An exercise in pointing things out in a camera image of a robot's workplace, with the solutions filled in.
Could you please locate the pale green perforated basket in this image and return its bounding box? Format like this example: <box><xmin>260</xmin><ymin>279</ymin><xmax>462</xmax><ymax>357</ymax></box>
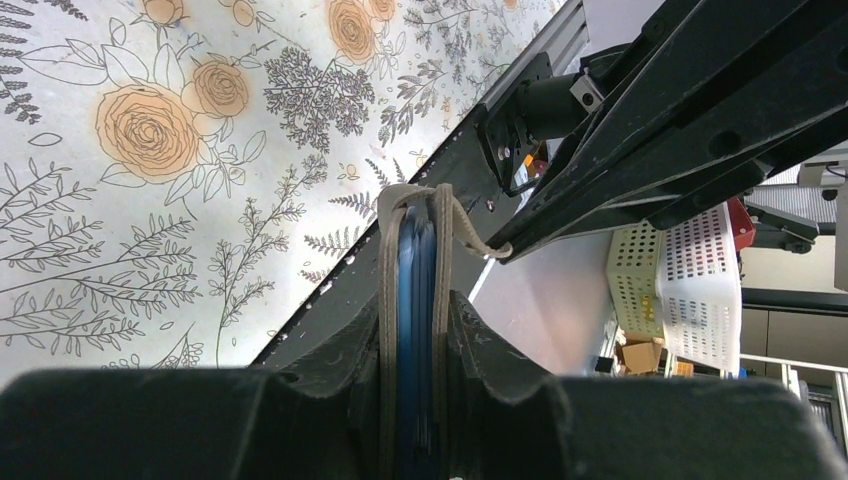
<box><xmin>606</xmin><ymin>221</ymin><xmax>664</xmax><ymax>338</ymax></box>

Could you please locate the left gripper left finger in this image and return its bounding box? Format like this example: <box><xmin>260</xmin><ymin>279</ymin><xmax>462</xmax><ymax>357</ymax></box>
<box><xmin>1</xmin><ymin>300</ymin><xmax>379</xmax><ymax>479</ymax></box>

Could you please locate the floral patterned table mat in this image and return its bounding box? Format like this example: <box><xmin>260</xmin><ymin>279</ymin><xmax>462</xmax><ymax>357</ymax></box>
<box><xmin>1</xmin><ymin>1</ymin><xmax>568</xmax><ymax>383</ymax></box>

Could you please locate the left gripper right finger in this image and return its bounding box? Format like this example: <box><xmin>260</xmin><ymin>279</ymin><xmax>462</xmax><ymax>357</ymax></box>
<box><xmin>448</xmin><ymin>292</ymin><xmax>847</xmax><ymax>479</ymax></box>

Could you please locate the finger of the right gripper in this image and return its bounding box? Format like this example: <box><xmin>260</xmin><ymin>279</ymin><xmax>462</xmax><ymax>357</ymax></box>
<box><xmin>486</xmin><ymin>1</ymin><xmax>847</xmax><ymax>258</ymax></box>

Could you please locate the brown cardboard box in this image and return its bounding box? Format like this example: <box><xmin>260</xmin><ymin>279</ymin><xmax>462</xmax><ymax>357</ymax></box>
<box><xmin>620</xmin><ymin>340</ymin><xmax>663</xmax><ymax>375</ymax></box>

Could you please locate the beige card holder wallet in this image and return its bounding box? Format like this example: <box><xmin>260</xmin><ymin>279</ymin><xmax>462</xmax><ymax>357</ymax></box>
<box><xmin>377</xmin><ymin>183</ymin><xmax>512</xmax><ymax>479</ymax></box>

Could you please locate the white perforated plastic basket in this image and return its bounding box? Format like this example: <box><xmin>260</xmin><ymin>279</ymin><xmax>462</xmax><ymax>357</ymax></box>
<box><xmin>656</xmin><ymin>204</ymin><xmax>742</xmax><ymax>372</ymax></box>

